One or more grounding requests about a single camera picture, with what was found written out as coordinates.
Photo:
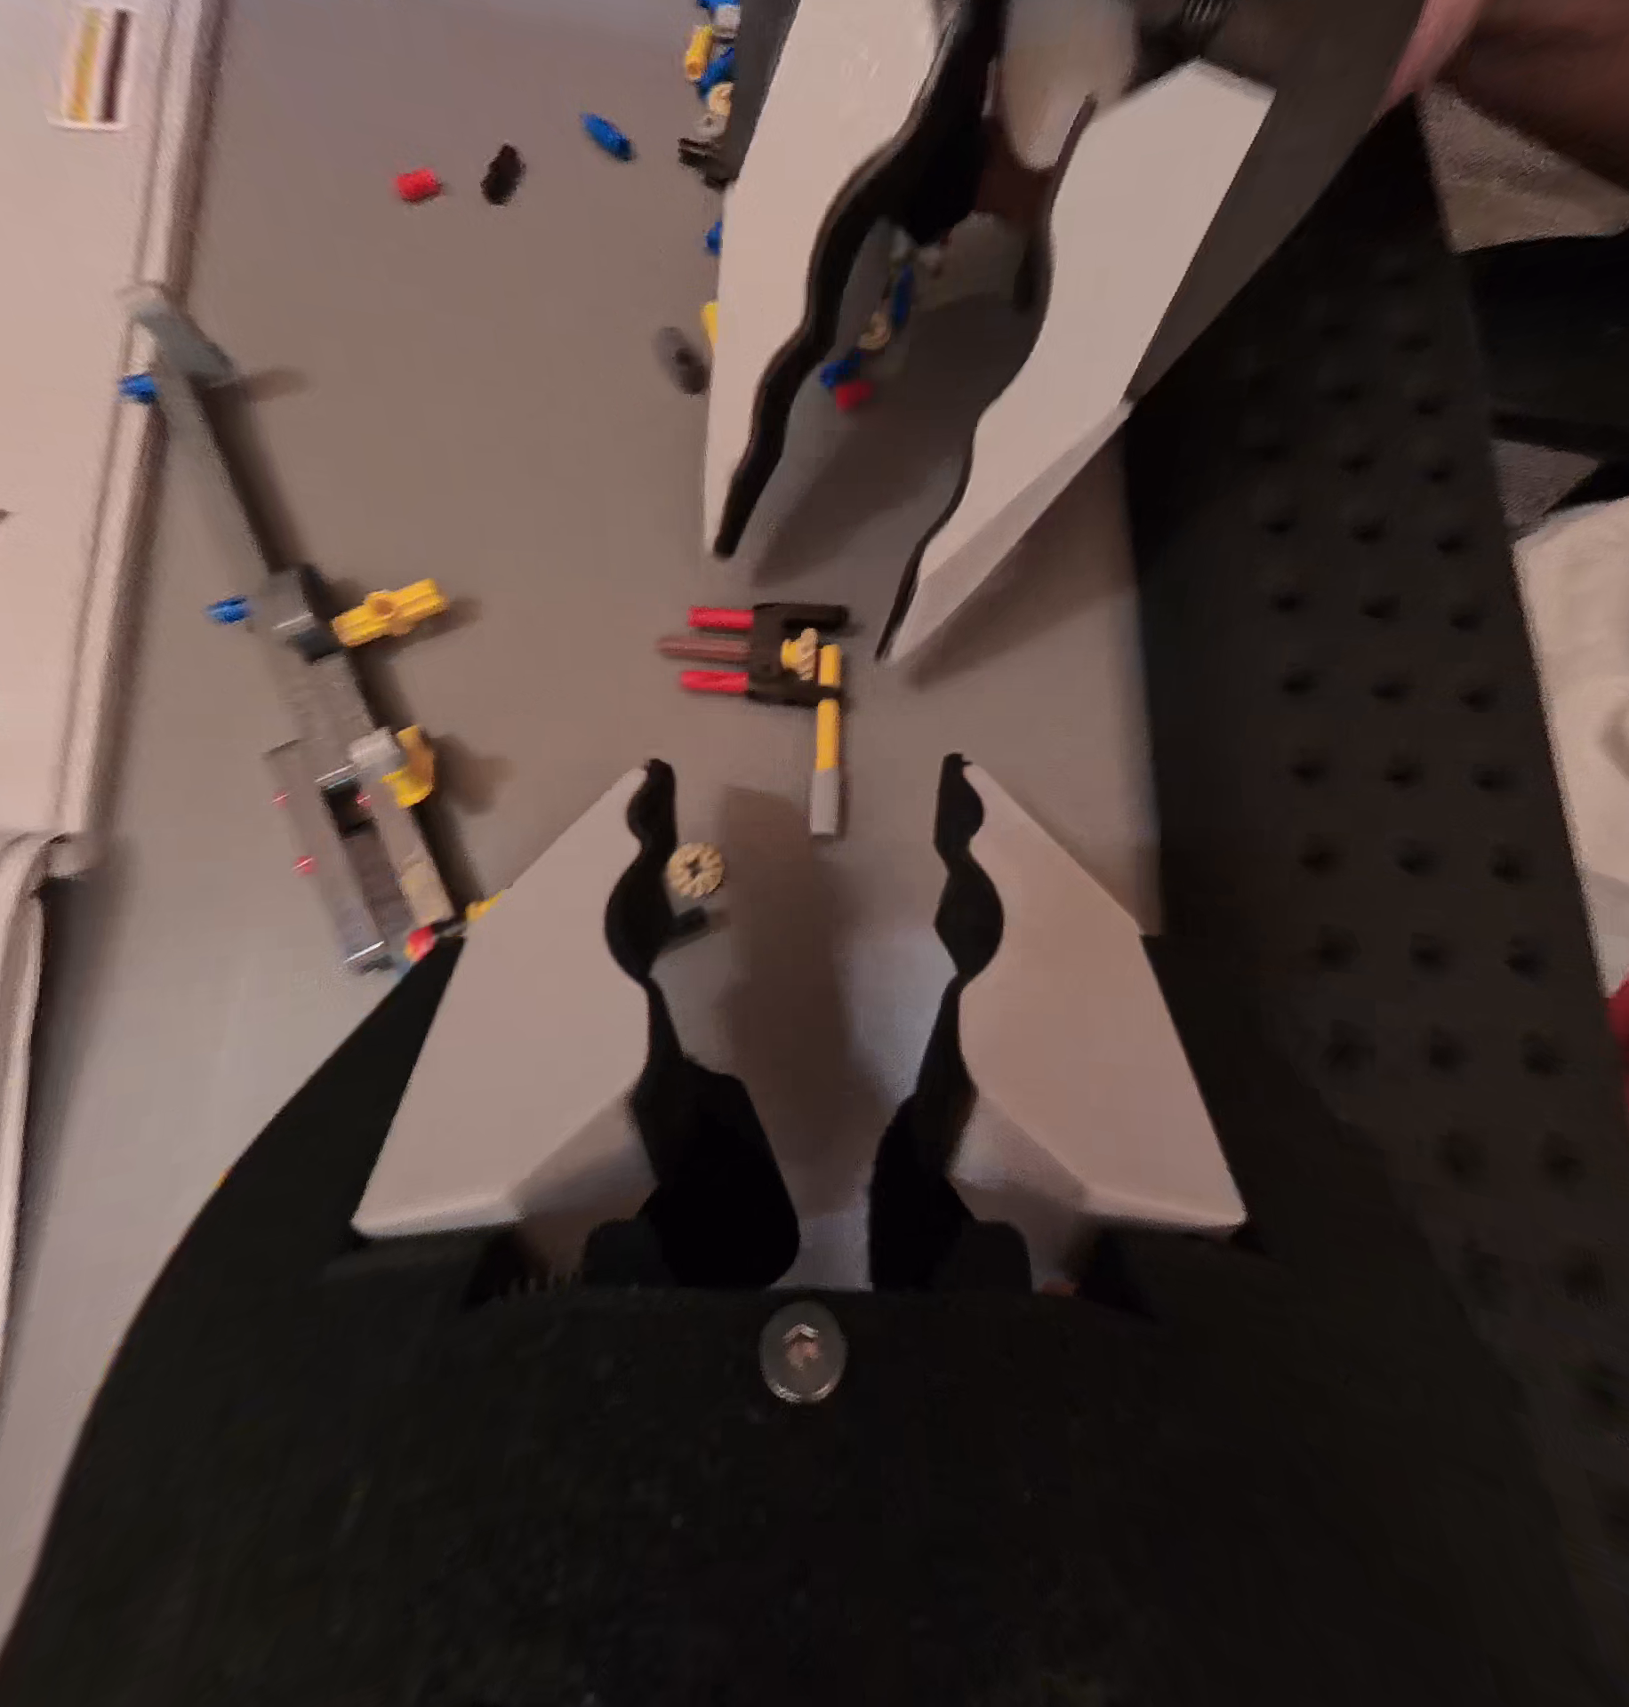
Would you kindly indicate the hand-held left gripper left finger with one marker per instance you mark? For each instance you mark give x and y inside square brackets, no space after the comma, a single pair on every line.
[520,1066]

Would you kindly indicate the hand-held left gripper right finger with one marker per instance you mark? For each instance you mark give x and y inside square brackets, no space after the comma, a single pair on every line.
[1093,1066]

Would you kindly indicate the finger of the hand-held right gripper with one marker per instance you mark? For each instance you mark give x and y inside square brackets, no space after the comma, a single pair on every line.
[787,160]
[1133,240]

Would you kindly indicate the tan lego gear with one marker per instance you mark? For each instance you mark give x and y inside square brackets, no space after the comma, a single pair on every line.
[800,649]
[691,868]

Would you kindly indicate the light grey lego pin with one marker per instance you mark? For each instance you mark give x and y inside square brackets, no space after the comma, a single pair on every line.
[825,800]

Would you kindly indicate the long grey lego beam assembly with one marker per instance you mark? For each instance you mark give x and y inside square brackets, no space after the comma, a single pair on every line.
[320,693]

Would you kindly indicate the short yellow lego axle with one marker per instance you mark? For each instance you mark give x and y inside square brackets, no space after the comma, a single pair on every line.
[828,712]

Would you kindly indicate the brown lego axle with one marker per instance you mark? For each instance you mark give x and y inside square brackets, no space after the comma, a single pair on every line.
[701,649]

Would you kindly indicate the black lego fork red pins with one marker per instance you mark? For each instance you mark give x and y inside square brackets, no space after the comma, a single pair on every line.
[773,619]

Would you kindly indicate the pile of small lego pins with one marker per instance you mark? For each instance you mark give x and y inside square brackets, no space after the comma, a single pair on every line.
[701,59]

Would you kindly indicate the blue lego pin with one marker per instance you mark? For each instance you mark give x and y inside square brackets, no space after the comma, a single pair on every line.
[607,135]

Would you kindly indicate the red lego pin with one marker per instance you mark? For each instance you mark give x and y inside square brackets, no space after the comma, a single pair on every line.
[417,182]

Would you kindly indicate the open lego instruction booklet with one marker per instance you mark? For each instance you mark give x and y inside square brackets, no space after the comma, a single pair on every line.
[40,400]

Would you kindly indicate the person's right hand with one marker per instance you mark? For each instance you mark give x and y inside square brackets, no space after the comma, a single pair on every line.
[1560,66]

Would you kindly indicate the black foam pad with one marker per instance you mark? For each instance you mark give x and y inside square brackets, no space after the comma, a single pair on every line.
[1360,800]

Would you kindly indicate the person's white shirt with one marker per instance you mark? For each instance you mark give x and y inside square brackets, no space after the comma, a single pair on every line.
[1600,666]

